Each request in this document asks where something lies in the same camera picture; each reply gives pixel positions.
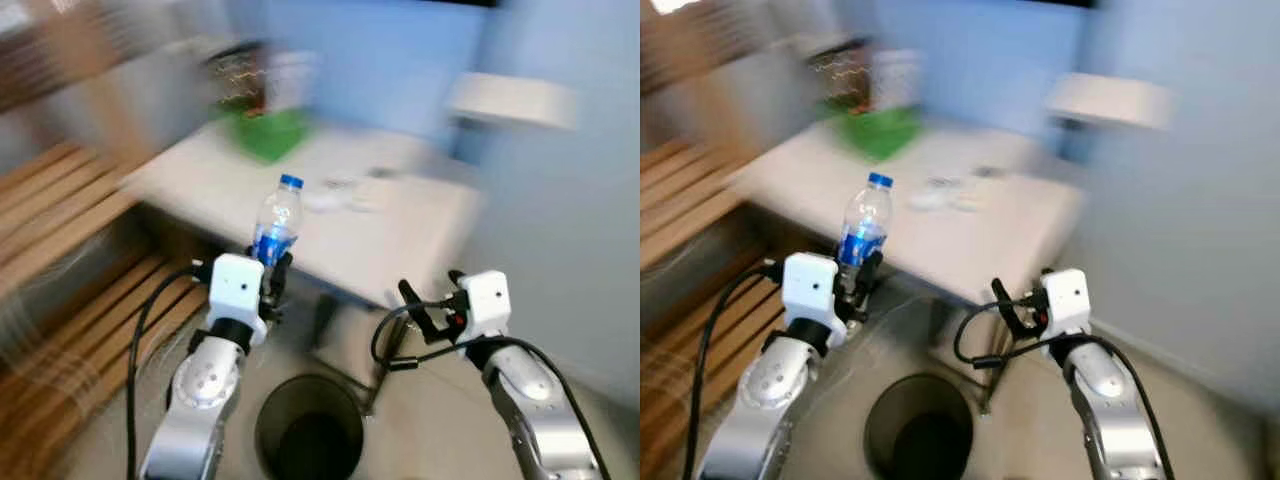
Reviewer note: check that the white canister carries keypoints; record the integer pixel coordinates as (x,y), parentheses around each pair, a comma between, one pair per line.
(290,80)
(897,78)

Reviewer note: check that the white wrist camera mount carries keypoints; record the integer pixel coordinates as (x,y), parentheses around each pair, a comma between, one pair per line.
(235,290)
(1067,298)
(487,298)
(808,290)

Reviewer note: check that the clear plastic water bottle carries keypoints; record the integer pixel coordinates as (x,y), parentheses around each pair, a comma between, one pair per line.
(866,215)
(277,215)

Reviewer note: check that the wooden slatted bench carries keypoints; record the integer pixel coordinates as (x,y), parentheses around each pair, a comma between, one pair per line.
(680,190)
(60,200)

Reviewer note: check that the white wall shelf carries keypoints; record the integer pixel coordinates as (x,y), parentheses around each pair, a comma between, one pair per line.
(1110,100)
(515,100)

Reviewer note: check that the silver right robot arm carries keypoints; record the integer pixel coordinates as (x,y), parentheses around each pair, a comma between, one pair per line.
(1105,390)
(535,400)

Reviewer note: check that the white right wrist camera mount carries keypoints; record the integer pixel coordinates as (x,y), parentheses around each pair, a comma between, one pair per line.
(487,298)
(1067,298)

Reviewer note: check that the brown wooden cabinet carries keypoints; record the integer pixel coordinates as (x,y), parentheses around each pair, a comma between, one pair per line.
(680,60)
(50,60)

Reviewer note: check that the round dark trash bin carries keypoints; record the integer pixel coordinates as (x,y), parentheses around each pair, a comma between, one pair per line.
(920,440)
(310,440)

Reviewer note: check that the white table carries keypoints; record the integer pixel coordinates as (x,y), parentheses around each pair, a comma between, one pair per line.
(1000,240)
(400,240)

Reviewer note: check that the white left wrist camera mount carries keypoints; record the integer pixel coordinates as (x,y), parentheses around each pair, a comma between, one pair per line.
(808,290)
(235,290)

